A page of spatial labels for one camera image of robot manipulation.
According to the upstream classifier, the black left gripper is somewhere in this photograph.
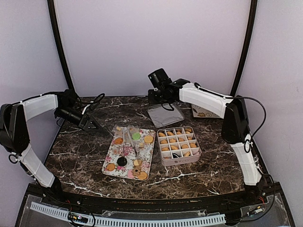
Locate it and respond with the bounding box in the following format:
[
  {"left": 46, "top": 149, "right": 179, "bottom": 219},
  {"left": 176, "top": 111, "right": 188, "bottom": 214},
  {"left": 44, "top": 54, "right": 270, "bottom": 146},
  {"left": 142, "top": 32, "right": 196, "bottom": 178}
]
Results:
[{"left": 56, "top": 106, "right": 103, "bottom": 132}]

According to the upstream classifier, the clear box lid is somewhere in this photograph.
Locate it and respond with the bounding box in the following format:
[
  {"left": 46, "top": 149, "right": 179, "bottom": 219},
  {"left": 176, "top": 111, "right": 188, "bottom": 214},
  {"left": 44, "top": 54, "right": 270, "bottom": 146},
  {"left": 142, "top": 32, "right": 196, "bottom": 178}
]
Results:
[{"left": 147, "top": 104, "right": 185, "bottom": 128}]

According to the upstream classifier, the metal tongs white handle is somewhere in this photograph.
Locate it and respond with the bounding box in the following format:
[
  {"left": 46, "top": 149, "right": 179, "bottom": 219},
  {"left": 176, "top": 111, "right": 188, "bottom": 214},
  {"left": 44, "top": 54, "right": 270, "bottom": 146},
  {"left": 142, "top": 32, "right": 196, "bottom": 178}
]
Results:
[{"left": 122, "top": 127, "right": 138, "bottom": 158}]

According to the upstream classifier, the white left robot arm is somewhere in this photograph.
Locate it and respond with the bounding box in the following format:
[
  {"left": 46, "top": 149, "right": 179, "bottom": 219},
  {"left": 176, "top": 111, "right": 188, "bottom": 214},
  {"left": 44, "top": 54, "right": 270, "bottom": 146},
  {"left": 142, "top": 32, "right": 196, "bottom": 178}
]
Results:
[{"left": 0, "top": 89, "right": 105, "bottom": 206}]

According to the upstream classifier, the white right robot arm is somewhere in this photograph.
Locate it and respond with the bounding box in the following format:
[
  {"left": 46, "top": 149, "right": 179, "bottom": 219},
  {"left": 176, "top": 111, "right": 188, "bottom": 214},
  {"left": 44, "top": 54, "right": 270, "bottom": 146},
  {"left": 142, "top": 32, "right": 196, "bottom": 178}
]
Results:
[{"left": 148, "top": 69, "right": 262, "bottom": 186}]

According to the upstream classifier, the orange chip cookie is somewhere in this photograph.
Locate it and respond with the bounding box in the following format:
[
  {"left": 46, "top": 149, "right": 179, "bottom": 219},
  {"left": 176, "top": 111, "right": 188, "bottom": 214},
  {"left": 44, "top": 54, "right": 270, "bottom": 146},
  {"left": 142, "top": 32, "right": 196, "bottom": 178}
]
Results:
[{"left": 114, "top": 137, "right": 124, "bottom": 145}]

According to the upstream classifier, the green round cookie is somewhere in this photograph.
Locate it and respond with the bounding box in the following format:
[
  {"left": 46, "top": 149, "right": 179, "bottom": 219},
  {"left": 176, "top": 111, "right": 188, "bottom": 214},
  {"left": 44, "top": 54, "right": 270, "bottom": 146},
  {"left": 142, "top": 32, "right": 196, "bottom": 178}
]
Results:
[{"left": 132, "top": 132, "right": 141, "bottom": 140}]

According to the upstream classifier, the round biscuit tray top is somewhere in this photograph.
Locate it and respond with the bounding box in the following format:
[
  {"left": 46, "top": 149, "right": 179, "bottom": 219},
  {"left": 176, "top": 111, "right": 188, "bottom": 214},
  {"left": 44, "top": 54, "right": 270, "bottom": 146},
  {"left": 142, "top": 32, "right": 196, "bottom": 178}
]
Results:
[{"left": 143, "top": 135, "right": 154, "bottom": 144}]

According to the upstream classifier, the floral square coaster plate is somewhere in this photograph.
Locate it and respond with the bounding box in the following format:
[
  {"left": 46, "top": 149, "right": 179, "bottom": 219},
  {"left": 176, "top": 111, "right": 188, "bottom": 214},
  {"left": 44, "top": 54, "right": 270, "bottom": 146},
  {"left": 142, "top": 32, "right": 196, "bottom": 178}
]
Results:
[{"left": 191, "top": 104, "right": 220, "bottom": 118}]

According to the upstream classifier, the black chocolate sandwich cookie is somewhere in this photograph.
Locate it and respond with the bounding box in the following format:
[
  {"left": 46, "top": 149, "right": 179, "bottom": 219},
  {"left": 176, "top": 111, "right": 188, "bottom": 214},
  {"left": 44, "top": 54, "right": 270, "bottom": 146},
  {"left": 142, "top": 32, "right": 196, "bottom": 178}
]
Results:
[{"left": 117, "top": 157, "right": 127, "bottom": 166}]

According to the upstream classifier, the floral cookie tray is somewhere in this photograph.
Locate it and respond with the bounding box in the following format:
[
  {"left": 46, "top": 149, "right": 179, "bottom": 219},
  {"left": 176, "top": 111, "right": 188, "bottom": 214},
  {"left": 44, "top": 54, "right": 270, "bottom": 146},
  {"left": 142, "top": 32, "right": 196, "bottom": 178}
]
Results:
[{"left": 101, "top": 125, "right": 156, "bottom": 181}]

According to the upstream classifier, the compartment cookie box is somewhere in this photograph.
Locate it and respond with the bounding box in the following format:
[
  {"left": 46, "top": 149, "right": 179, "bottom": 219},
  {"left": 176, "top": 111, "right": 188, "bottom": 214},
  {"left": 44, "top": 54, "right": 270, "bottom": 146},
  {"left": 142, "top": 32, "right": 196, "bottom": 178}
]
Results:
[{"left": 157, "top": 126, "right": 201, "bottom": 166}]

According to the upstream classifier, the pink round cookie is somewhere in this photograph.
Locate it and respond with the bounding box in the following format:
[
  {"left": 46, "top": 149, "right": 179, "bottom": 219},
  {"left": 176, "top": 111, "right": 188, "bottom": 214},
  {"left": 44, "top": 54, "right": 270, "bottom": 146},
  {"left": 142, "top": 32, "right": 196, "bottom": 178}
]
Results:
[{"left": 127, "top": 170, "right": 134, "bottom": 179}]

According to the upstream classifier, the brown flower cookie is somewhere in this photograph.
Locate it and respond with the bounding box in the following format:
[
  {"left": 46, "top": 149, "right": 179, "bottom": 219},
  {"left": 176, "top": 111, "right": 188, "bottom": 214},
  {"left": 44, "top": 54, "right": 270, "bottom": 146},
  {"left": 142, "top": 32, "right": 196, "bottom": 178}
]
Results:
[{"left": 132, "top": 166, "right": 141, "bottom": 177}]

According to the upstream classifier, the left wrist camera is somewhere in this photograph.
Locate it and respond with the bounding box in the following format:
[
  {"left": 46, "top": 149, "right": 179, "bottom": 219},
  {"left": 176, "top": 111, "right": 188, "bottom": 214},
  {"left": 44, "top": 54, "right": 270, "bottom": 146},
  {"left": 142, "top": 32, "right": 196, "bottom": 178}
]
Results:
[{"left": 82, "top": 93, "right": 105, "bottom": 115}]

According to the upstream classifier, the white cable duct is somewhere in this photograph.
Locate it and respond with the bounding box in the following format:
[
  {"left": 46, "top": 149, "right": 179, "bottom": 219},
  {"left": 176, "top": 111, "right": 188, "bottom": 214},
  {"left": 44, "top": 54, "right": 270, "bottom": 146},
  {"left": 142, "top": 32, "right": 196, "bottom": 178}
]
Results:
[{"left": 30, "top": 202, "right": 226, "bottom": 227}]

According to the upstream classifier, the left black frame post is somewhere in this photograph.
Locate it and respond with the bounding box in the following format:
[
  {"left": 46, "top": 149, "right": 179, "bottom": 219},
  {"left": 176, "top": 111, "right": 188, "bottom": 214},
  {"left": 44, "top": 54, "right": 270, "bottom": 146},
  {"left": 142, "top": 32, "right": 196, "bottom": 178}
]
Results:
[{"left": 47, "top": 0, "right": 75, "bottom": 90}]

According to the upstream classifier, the black frame post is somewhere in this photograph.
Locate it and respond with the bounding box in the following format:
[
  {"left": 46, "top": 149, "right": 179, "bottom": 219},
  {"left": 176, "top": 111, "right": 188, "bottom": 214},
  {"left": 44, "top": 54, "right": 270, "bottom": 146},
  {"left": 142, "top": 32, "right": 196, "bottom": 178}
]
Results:
[
  {"left": 230, "top": 0, "right": 258, "bottom": 96},
  {"left": 47, "top": 0, "right": 75, "bottom": 90}
]

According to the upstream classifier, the right black frame post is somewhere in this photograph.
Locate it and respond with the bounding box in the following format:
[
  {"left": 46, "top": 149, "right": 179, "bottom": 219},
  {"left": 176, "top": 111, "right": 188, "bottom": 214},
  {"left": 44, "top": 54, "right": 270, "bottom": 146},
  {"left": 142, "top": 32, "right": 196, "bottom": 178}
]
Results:
[{"left": 230, "top": 0, "right": 258, "bottom": 96}]

